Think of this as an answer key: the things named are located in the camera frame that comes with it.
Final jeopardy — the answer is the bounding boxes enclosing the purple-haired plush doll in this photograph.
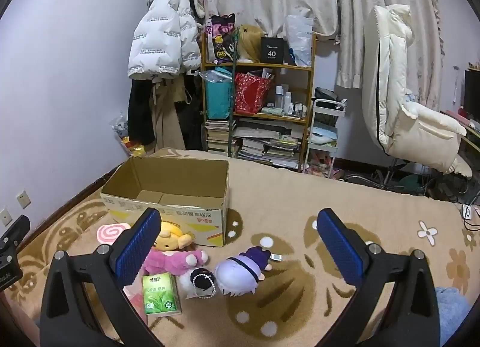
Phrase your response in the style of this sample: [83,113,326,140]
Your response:
[214,246,272,298]

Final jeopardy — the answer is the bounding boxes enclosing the group of cosmetic bottles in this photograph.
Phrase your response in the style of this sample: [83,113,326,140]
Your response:
[275,85,308,115]

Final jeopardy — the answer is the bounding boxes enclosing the clear plastic bag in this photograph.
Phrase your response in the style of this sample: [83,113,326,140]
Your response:
[286,15,314,67]

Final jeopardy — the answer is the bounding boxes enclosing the wooden shelf rack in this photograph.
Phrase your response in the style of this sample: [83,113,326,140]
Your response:
[200,30,317,172]

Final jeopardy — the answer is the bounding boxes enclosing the white puffer jacket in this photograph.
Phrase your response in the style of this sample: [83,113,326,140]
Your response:
[127,0,202,80]

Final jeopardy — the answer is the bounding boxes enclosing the white trolley cart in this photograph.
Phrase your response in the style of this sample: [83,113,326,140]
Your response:
[302,99,348,180]

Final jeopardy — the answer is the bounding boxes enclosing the red patterned bag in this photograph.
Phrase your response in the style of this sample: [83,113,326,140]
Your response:
[234,73,273,114]

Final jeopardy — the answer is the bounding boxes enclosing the beige trench coat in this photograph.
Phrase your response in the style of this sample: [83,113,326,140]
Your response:
[150,77,187,151]

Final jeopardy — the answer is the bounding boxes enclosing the cardboard box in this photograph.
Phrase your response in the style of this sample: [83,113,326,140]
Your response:
[100,157,230,247]

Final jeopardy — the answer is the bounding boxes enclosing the stack of old books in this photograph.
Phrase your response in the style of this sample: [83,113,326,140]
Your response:
[204,119,235,155]

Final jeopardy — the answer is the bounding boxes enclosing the pale blue cloth in trolley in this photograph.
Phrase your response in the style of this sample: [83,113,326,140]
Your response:
[310,127,338,145]

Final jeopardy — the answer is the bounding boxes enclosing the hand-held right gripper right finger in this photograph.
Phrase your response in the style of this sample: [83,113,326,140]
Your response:
[316,208,441,347]

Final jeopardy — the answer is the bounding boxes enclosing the black box with white print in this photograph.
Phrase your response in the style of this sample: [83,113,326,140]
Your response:
[261,37,290,66]

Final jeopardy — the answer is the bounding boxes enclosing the blond wig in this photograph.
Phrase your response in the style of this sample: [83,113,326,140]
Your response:
[234,25,268,63]

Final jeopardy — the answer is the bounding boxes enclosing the pink plush in trolley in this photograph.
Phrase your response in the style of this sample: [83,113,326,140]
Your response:
[312,151,335,176]

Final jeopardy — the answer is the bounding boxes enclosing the teal paper bag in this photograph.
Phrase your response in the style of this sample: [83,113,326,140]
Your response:
[204,67,234,119]

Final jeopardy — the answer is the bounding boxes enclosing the yellow-haired doll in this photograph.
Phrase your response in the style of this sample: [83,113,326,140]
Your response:
[144,220,209,276]

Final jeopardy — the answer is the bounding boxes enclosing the black monitor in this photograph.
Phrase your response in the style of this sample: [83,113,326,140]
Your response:
[464,69,480,121]

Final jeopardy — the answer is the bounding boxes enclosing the black-haired plush with bead chain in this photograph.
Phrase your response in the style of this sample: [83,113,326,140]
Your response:
[178,266,218,300]

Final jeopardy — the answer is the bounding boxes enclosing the pink swirl lollipop plush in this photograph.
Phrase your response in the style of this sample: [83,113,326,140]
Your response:
[96,224,132,245]

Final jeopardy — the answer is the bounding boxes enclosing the black hanging coat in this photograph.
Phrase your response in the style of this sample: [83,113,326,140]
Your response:
[127,78,156,146]

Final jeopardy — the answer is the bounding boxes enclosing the green tissue pack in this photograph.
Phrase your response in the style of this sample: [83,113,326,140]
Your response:
[142,273,183,316]

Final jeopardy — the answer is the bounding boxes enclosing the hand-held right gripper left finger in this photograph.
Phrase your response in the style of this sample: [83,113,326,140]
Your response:
[39,208,166,347]

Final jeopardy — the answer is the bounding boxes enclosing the cream recliner chair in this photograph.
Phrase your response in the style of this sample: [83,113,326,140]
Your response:
[362,5,474,180]

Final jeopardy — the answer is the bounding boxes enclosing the beige flower print blanket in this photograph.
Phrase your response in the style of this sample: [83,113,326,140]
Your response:
[4,148,480,347]

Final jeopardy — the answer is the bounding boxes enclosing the dark hanging garment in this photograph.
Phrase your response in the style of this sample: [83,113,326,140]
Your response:
[174,73,205,151]

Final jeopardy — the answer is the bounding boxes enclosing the black bag on trolley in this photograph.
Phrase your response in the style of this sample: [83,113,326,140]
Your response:
[314,87,340,102]

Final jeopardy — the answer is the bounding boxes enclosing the colourful bags on floor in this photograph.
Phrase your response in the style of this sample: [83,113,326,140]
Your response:
[110,115,146,159]

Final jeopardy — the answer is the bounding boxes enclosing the black and pink printed bag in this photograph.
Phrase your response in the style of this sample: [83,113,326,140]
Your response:
[208,14,239,64]

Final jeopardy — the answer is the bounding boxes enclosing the white power strip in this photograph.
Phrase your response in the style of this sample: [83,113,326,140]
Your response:
[460,202,480,221]

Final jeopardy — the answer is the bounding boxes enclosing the pile of books and magazines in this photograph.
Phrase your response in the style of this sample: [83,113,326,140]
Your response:
[234,122,304,170]

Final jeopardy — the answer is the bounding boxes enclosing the light blue cloth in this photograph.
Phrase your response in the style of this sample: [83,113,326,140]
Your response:
[435,286,474,347]

